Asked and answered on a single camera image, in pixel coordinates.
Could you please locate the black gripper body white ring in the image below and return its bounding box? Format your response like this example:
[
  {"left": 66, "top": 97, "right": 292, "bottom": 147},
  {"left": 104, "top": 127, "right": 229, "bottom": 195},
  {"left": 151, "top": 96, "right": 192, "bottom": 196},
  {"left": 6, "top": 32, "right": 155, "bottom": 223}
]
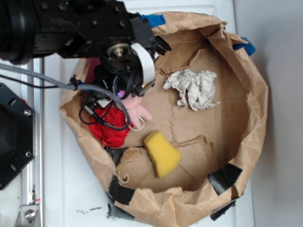
[{"left": 91, "top": 36, "right": 172, "bottom": 99}]

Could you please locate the pink plush bunny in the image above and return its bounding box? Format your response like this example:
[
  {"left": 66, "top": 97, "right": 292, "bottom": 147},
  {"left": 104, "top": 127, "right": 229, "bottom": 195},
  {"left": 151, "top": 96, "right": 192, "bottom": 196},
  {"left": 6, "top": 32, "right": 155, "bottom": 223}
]
[{"left": 122, "top": 95, "right": 153, "bottom": 131}]

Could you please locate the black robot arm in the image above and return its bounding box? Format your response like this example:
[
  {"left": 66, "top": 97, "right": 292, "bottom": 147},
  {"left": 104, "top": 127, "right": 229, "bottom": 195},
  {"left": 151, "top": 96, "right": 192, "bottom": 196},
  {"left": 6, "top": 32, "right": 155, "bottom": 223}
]
[{"left": 0, "top": 0, "right": 171, "bottom": 98}]

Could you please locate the crumpled red cloth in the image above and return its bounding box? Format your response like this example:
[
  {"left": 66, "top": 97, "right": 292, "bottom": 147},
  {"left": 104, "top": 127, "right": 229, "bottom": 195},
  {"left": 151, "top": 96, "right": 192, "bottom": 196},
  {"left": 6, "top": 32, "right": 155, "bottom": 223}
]
[{"left": 89, "top": 108, "right": 130, "bottom": 148}]

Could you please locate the crumpled white paper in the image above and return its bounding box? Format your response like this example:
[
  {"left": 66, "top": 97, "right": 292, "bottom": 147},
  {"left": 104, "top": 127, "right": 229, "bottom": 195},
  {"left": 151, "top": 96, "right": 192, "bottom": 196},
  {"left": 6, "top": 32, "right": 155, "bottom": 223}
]
[{"left": 163, "top": 69, "right": 220, "bottom": 111}]

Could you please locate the yellow sponge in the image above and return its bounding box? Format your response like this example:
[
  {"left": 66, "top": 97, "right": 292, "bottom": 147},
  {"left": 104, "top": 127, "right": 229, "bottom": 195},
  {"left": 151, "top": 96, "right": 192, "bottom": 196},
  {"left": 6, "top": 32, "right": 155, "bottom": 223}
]
[{"left": 143, "top": 130, "right": 182, "bottom": 178}]

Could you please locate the brown paper bag bin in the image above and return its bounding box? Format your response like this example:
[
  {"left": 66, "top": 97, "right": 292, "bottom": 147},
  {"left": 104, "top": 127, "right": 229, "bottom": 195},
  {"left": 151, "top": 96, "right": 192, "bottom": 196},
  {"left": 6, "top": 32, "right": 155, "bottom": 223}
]
[{"left": 60, "top": 12, "right": 268, "bottom": 227}]

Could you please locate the blue tape strip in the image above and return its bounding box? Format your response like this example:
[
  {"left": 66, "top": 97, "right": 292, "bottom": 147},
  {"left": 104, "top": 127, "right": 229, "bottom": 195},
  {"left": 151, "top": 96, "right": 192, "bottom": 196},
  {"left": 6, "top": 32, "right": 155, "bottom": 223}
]
[{"left": 232, "top": 37, "right": 257, "bottom": 56}]

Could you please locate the grey braided cable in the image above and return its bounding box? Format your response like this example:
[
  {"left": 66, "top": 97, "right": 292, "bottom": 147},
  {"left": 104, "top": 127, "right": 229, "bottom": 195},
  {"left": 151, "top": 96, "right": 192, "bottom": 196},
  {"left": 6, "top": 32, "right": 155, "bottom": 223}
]
[{"left": 0, "top": 62, "right": 134, "bottom": 132}]

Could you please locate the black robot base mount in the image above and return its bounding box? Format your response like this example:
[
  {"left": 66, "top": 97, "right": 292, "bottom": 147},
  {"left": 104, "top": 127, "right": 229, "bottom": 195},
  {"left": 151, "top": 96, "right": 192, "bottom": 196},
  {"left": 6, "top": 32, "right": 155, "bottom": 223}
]
[{"left": 0, "top": 83, "right": 35, "bottom": 190}]

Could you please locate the aluminium rail with bracket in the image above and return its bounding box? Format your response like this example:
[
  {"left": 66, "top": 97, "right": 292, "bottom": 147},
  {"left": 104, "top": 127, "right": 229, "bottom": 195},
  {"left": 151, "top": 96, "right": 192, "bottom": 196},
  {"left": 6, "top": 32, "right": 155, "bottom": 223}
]
[{"left": 20, "top": 59, "right": 45, "bottom": 227}]

